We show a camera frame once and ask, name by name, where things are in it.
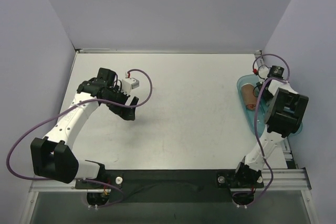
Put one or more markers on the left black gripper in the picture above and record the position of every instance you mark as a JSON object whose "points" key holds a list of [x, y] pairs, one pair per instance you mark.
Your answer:
{"points": [[125, 106]]}

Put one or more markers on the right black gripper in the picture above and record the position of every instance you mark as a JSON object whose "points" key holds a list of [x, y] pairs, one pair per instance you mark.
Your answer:
{"points": [[261, 87]]}

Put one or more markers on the orange brown bear towel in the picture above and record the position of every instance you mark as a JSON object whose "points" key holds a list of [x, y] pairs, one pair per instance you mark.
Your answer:
{"points": [[249, 100]]}

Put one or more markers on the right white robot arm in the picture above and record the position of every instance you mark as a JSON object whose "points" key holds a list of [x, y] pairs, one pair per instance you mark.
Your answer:
{"points": [[255, 161]]}

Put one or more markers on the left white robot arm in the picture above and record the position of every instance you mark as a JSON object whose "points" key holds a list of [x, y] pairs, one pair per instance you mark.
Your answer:
{"points": [[52, 155]]}

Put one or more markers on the teal plastic tray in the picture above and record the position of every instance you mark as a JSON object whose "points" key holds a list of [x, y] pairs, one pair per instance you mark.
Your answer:
{"points": [[271, 106]]}

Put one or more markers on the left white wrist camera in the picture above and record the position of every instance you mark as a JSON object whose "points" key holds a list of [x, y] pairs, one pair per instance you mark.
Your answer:
{"points": [[129, 84]]}

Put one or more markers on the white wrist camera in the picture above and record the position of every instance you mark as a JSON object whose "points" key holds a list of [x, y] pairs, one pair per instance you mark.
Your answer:
{"points": [[129, 84], [262, 76]]}

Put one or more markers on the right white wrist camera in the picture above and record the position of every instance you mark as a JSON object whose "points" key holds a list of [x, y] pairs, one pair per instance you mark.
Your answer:
{"points": [[262, 76]]}

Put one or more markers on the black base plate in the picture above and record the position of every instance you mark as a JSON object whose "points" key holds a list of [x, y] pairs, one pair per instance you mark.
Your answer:
{"points": [[178, 194]]}

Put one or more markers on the aluminium front frame rail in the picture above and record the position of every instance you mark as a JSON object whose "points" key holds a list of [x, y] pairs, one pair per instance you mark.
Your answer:
{"points": [[280, 179]]}

